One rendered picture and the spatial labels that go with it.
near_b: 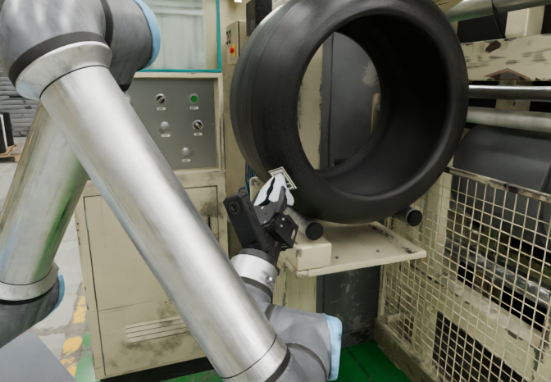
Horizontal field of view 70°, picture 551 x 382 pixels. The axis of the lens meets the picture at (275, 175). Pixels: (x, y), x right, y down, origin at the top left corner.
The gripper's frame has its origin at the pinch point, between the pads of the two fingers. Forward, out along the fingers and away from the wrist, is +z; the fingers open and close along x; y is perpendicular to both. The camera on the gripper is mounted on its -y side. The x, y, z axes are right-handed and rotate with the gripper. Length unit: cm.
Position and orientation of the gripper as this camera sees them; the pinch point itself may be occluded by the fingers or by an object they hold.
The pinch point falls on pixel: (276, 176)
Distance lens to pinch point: 83.4
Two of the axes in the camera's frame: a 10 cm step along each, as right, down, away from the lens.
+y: 5.6, 6.3, 5.4
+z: 2.6, -7.5, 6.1
